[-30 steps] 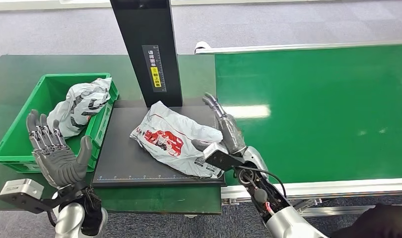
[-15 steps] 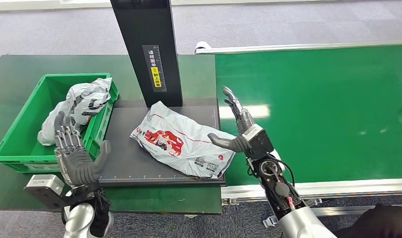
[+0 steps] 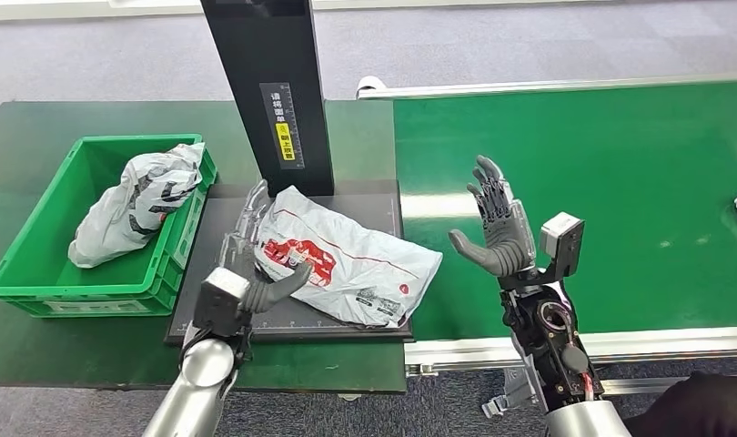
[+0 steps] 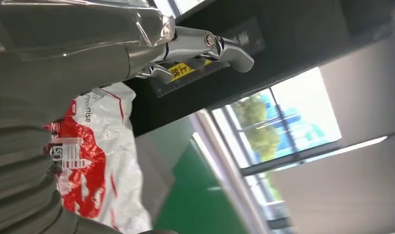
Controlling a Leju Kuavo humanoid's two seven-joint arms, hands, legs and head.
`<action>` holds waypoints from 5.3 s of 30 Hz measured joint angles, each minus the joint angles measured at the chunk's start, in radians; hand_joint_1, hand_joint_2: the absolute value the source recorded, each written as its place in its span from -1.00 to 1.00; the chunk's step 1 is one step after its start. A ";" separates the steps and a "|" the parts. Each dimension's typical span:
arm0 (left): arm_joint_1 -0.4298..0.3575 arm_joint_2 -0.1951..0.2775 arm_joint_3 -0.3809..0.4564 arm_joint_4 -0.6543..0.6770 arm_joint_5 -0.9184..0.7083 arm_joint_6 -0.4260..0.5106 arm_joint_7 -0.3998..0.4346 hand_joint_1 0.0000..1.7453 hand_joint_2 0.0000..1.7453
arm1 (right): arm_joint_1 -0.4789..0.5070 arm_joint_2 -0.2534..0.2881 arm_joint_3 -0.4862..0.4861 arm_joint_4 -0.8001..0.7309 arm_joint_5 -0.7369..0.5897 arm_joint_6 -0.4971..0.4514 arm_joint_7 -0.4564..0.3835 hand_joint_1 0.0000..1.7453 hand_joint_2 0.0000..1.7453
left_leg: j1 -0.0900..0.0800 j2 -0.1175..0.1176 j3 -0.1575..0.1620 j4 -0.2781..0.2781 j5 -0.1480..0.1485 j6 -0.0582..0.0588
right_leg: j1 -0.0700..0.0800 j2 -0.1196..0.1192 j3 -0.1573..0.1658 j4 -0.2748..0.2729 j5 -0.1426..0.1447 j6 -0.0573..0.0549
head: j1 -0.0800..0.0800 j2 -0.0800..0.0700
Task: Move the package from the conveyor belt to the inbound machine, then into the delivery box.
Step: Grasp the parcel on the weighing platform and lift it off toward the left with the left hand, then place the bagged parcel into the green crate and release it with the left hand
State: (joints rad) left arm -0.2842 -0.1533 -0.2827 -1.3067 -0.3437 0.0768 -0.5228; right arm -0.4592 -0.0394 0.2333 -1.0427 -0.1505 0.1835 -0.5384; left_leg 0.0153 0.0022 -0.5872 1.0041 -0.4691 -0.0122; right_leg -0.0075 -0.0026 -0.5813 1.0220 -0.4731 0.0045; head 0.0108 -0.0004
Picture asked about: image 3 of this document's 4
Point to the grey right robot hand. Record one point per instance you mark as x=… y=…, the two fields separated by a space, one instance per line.
x=504 y=241

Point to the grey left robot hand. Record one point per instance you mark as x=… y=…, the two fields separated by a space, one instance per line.
x=239 y=247

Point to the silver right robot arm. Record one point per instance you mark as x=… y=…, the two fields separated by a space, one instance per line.
x=549 y=350

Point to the white package with black print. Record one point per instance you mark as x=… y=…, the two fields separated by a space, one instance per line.
x=133 y=205

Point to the green conveyor belt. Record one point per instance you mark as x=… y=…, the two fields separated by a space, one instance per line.
x=615 y=151

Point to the black inbound scanner machine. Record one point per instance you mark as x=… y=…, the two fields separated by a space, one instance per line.
x=272 y=60

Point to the green plastic delivery crate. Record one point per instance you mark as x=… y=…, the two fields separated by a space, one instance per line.
x=37 y=265

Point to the dark green table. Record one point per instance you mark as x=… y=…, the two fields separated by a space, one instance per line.
x=43 y=120

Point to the black fabric cover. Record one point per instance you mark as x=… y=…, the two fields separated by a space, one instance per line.
x=700 y=410

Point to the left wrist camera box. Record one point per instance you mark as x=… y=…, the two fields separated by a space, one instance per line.
x=221 y=301

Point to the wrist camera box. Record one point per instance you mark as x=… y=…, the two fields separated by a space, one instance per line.
x=561 y=238
x=221 y=301

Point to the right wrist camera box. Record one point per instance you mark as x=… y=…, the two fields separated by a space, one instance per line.
x=561 y=238

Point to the aluminium conveyor frame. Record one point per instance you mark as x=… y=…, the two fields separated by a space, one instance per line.
x=465 y=353

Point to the silver conveyor bracket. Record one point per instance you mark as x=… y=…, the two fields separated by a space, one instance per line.
x=501 y=401

